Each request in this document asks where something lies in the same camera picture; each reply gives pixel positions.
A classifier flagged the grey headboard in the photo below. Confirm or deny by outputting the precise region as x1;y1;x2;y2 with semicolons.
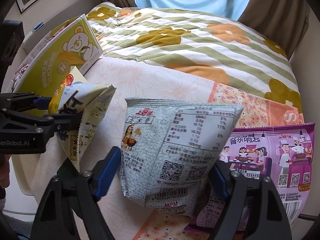
22;0;102;54

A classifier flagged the right brown curtain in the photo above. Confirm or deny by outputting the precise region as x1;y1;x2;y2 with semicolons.
238;0;309;59

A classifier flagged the purple snack bag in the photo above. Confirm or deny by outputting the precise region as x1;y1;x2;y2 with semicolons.
183;122;316;233

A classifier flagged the person's left hand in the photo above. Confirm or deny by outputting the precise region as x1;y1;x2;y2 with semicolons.
0;154;11;200

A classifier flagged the grey newspaper print snack bag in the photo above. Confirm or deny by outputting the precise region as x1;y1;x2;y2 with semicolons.
119;98;244;216

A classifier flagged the floral striped quilt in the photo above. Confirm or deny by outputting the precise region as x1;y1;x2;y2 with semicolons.
87;2;302;110

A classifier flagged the green cardboard box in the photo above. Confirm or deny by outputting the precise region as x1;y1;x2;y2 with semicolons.
6;15;103;96

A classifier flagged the orange floral towel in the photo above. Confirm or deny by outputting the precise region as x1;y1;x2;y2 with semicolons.
136;83;304;239

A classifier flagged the blue cream snack bag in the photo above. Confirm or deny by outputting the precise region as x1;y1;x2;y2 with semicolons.
48;81;116;171

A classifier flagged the white blue item on headboard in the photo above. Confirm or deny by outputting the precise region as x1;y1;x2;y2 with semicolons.
24;22;44;41

